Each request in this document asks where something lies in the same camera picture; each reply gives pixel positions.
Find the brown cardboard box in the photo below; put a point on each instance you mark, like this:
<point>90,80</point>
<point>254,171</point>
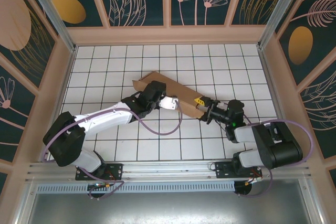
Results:
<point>170,87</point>

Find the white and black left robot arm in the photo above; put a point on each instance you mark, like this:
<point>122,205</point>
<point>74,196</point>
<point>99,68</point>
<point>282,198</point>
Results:
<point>105,119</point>

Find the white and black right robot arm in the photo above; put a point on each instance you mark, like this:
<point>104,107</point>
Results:
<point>278,145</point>

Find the grey sheet metal panel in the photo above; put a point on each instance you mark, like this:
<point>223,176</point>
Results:
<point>168,208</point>

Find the aluminium side rail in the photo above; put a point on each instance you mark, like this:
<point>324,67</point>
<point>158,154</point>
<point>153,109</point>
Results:
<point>268,75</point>
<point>67,77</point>

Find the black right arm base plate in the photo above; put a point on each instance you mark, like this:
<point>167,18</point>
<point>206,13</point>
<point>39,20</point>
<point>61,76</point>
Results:
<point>221,170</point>

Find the aluminium mounting rail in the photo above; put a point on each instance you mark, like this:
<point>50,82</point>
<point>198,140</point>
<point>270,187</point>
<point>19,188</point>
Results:
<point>168,169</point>

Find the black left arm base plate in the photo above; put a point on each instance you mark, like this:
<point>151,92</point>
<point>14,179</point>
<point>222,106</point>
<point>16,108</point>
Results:
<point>116,169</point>

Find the aluminium corner post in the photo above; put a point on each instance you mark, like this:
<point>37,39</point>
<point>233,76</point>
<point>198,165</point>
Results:
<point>278,6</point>
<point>52,11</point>

